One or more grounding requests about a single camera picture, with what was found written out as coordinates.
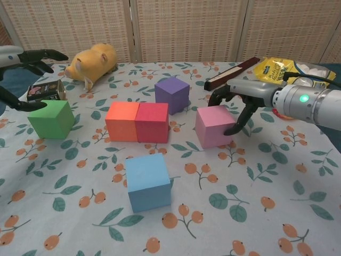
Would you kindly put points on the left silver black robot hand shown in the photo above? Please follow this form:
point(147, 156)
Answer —
point(10, 56)

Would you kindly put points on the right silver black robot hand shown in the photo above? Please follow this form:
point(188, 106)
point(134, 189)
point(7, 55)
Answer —
point(255, 92)

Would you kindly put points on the pink cube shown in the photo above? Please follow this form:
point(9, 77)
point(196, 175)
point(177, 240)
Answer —
point(213, 128)

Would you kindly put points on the green cube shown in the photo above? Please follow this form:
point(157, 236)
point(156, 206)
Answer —
point(50, 120)

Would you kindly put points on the purple cube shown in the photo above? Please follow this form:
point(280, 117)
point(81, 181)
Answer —
point(170, 93)

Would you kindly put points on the red cube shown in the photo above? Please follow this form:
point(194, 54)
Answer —
point(152, 124)

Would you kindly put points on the orange cube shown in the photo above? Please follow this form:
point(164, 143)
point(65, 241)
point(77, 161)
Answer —
point(121, 122)

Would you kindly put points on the yellow cotton ball bag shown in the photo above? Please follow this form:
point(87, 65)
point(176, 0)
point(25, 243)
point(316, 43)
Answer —
point(271, 70)

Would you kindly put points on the dark teal table padding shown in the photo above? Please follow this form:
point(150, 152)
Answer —
point(21, 81)

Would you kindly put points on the dark red long box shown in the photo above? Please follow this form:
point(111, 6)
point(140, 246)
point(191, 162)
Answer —
point(231, 72)

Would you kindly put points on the black tin can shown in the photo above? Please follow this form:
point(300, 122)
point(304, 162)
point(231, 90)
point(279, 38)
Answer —
point(45, 89)

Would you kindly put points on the yellow plush pig toy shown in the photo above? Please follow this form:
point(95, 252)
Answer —
point(93, 62)

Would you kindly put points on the bamboo folding screen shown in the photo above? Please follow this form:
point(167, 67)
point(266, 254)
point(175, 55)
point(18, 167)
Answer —
point(186, 29)

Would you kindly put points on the floral print tablecloth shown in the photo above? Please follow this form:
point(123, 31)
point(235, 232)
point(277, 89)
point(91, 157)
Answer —
point(239, 186)

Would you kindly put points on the light blue cube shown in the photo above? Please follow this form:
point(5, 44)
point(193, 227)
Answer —
point(147, 184)

